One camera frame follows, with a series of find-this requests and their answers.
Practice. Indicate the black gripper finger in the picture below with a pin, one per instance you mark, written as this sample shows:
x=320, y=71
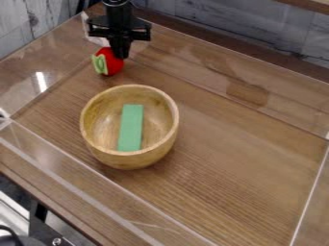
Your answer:
x=126, y=48
x=116, y=46

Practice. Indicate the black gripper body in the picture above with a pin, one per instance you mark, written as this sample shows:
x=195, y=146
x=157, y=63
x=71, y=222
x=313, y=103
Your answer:
x=118, y=22

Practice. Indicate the wooden bowl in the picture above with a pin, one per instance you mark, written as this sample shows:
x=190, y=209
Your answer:
x=100, y=120

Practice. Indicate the red plush fruit green leaves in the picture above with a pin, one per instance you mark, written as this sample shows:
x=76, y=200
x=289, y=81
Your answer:
x=106, y=63

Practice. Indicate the black metal table leg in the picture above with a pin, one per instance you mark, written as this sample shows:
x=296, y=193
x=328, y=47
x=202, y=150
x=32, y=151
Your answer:
x=39, y=211

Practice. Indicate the green rectangular block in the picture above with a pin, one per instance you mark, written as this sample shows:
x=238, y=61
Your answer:
x=130, y=128

